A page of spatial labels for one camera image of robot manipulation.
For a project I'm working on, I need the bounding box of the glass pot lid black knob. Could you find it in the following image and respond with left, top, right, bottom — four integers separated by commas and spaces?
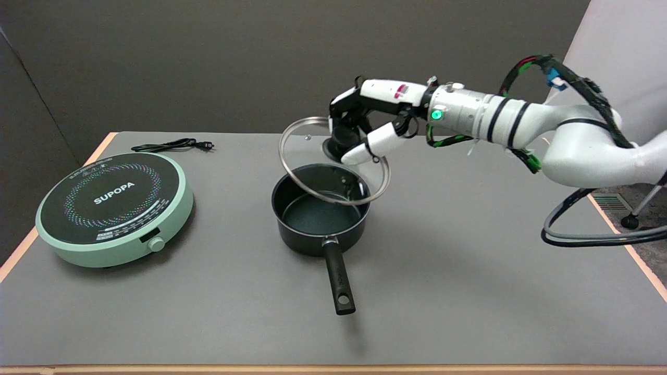
279, 117, 391, 206

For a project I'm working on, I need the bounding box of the green SUPOPA induction cooker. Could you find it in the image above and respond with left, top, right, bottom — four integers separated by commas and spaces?
35, 152, 194, 269

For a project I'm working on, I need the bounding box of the black power cord with plug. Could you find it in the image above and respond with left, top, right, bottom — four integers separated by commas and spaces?
131, 138, 215, 154

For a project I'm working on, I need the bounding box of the metal leg with black caster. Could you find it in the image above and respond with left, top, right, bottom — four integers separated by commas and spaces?
620, 182, 667, 231

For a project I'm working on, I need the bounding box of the floor vent grille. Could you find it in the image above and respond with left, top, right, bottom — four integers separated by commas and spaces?
591, 194, 634, 210

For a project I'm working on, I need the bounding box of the black saucepan with handle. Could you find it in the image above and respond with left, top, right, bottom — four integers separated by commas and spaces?
271, 164, 372, 316

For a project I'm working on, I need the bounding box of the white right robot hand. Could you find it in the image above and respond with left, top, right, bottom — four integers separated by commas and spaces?
328, 77, 436, 166

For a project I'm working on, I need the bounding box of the black green robot wire harness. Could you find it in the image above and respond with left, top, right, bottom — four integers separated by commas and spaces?
425, 54, 634, 175

